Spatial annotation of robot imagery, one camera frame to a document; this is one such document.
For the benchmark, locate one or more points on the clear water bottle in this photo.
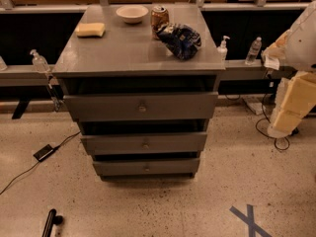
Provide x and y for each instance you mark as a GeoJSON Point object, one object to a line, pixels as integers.
{"type": "Point", "coordinates": [253, 51]}

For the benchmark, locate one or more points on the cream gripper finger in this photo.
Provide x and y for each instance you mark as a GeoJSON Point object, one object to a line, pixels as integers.
{"type": "Point", "coordinates": [283, 123]}

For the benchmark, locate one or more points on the brown soda can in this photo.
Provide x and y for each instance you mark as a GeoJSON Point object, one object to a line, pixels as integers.
{"type": "Point", "coordinates": [159, 17]}

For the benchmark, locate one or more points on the grey middle drawer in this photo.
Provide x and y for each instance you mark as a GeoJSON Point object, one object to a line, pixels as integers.
{"type": "Point", "coordinates": [112, 144]}

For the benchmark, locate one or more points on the grey drawer cabinet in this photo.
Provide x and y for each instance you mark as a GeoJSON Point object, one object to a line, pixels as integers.
{"type": "Point", "coordinates": [128, 60]}

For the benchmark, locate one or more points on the white crumpled wipe packet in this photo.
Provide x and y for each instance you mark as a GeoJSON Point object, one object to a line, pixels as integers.
{"type": "Point", "coordinates": [270, 62]}

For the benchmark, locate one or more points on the yellow sponge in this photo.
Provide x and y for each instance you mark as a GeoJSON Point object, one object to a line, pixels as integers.
{"type": "Point", "coordinates": [90, 30]}

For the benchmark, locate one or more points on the sanitizer pump bottle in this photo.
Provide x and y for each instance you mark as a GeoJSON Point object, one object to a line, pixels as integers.
{"type": "Point", "coordinates": [39, 62]}
{"type": "Point", "coordinates": [222, 49]}

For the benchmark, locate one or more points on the grey top drawer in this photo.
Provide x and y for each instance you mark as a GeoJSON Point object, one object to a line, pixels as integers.
{"type": "Point", "coordinates": [112, 107]}

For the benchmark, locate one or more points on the right sanitizer pump bottle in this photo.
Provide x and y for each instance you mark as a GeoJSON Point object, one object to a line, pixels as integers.
{"type": "Point", "coordinates": [222, 49]}

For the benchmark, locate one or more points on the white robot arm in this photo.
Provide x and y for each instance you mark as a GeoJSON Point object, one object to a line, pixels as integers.
{"type": "Point", "coordinates": [297, 48]}

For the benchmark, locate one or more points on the left sanitizer pump bottle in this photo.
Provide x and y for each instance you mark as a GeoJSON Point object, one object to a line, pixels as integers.
{"type": "Point", "coordinates": [39, 62]}

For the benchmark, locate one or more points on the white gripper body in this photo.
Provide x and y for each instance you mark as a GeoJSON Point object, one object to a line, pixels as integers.
{"type": "Point", "coordinates": [302, 46]}

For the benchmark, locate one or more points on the black handle object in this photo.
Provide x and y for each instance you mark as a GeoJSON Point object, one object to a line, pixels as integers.
{"type": "Point", "coordinates": [52, 219]}

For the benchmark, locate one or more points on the blue chip bag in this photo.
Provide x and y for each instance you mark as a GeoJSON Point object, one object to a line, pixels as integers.
{"type": "Point", "coordinates": [180, 39]}

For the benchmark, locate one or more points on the black power adapter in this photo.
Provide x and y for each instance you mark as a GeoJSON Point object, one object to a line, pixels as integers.
{"type": "Point", "coordinates": [43, 153]}

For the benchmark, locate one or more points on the grey bottom drawer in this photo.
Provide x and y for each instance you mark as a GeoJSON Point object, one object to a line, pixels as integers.
{"type": "Point", "coordinates": [147, 167]}

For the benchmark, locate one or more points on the grey drawer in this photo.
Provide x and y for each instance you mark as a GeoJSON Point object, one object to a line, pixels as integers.
{"type": "Point", "coordinates": [112, 144]}
{"type": "Point", "coordinates": [147, 167]}
{"type": "Point", "coordinates": [112, 107]}

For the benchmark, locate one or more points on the white ceramic bowl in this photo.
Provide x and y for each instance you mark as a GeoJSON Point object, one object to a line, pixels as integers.
{"type": "Point", "coordinates": [132, 14]}

